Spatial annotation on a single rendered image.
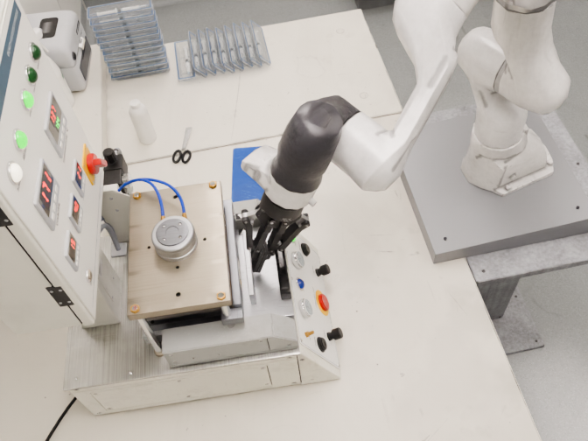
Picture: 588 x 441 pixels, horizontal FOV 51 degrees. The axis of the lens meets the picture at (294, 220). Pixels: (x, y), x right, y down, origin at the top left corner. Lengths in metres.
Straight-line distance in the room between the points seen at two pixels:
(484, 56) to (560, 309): 1.27
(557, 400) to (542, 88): 1.23
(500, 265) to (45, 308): 1.02
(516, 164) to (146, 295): 0.92
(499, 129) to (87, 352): 1.00
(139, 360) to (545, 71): 0.97
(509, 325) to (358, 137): 1.46
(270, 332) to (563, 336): 1.42
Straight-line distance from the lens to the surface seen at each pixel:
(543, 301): 2.43
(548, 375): 2.31
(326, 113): 0.95
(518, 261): 1.59
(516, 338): 2.32
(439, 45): 1.01
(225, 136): 1.82
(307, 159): 0.94
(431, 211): 1.57
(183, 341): 1.19
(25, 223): 0.87
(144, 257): 1.17
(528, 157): 1.60
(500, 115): 1.47
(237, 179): 1.70
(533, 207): 1.61
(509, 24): 1.27
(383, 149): 0.99
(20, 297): 1.02
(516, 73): 1.33
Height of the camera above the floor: 2.06
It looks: 55 degrees down
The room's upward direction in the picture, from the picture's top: 7 degrees counter-clockwise
